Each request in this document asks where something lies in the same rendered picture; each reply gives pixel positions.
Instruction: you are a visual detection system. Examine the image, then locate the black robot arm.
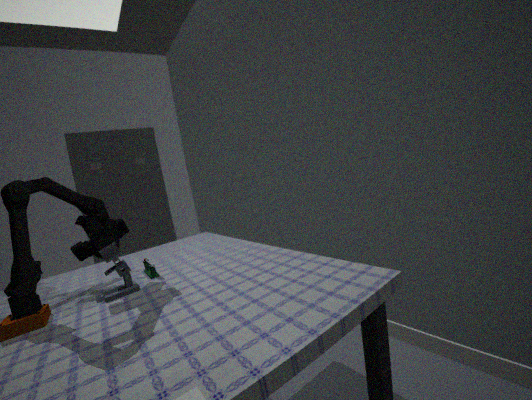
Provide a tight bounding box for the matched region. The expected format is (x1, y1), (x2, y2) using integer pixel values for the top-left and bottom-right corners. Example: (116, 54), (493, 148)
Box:
(0, 177), (116, 321)

